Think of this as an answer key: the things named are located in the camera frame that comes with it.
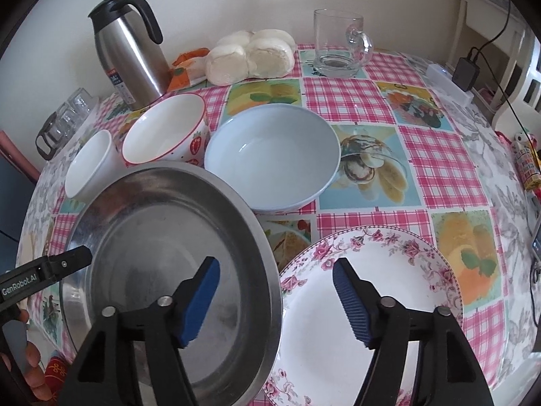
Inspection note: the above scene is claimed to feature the white strawberry print bowl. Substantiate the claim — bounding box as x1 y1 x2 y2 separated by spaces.
122 92 211 167

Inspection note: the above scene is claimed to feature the light blue bowl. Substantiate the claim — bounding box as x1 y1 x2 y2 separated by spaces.
204 104 342 214

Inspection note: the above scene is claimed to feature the small white bowl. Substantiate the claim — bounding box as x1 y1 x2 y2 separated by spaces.
64 130 124 204

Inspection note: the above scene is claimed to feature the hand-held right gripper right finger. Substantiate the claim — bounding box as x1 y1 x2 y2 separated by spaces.
332 257 495 406

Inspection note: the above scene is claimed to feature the pink checked fruit tablecloth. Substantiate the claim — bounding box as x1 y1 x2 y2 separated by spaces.
17 42 541 406

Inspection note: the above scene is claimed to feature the orange snack packet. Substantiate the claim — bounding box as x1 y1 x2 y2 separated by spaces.
167 48 211 92

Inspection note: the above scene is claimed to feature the stainless steel thermos jug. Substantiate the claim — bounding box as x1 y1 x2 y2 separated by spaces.
88 0 172 111

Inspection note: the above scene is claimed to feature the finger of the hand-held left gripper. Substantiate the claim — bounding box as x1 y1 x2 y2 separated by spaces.
40 246 93 280

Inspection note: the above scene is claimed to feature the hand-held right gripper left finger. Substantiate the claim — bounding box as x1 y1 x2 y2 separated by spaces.
57 256 221 406

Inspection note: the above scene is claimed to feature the white floral plate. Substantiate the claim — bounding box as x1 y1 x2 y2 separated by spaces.
262 225 465 406

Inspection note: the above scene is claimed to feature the white power strip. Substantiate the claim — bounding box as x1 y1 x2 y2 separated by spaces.
426 63 474 108

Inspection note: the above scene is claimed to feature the pack of white steamed buns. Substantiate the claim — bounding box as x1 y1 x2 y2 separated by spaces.
205 29 297 86

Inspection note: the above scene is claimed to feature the red patterned packet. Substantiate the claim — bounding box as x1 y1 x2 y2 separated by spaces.
44 353 74 390

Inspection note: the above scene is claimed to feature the person's left hand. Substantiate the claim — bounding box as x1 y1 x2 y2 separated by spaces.
17 310 53 402

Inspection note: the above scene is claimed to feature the black rack of small glasses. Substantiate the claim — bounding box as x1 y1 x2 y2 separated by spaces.
36 88 100 161

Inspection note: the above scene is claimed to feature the cream white shelf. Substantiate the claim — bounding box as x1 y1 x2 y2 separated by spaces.
448 0 541 132

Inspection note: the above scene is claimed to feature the black charger plug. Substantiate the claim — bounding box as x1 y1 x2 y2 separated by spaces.
452 48 480 92

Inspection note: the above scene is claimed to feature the clear glass mug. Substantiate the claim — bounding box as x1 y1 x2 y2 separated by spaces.
313 8 375 79

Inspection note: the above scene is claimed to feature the black cable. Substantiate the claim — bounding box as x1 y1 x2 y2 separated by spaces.
477 65 531 136
467 2 512 62

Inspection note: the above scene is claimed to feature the colourful patterned tube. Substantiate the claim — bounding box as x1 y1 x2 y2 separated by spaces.
513 133 541 191

